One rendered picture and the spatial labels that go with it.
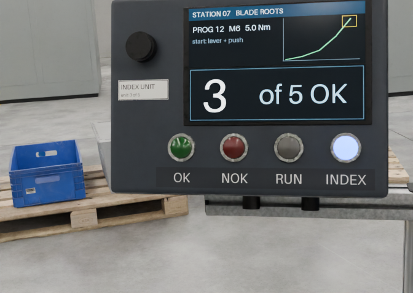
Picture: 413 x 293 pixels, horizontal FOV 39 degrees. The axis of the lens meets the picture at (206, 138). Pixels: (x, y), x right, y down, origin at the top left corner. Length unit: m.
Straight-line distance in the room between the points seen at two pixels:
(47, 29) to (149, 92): 7.16
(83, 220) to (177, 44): 2.83
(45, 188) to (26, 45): 4.52
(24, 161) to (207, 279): 1.70
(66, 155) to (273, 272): 1.77
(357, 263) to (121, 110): 2.36
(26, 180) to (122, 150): 2.82
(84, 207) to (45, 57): 4.60
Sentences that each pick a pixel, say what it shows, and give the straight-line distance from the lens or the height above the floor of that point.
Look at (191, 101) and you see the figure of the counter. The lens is 0.55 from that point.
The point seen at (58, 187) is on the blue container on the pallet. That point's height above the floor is 0.23.
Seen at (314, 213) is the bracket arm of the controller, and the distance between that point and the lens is 0.61.
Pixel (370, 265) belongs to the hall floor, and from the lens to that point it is 2.85.
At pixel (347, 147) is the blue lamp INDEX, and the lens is 0.52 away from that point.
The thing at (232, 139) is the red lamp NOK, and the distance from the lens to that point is 0.53.
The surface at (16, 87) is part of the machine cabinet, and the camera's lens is 7.85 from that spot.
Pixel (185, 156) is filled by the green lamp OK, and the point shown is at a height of 1.11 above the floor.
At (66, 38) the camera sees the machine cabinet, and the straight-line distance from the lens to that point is 7.69.
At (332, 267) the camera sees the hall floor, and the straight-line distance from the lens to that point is 2.81.
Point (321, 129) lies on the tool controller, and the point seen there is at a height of 1.13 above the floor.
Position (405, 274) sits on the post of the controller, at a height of 0.96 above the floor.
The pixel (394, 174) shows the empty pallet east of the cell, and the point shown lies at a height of 0.14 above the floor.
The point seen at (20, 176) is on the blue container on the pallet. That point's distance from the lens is 3.38.
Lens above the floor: 1.26
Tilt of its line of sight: 14 degrees down
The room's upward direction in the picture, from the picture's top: 3 degrees counter-clockwise
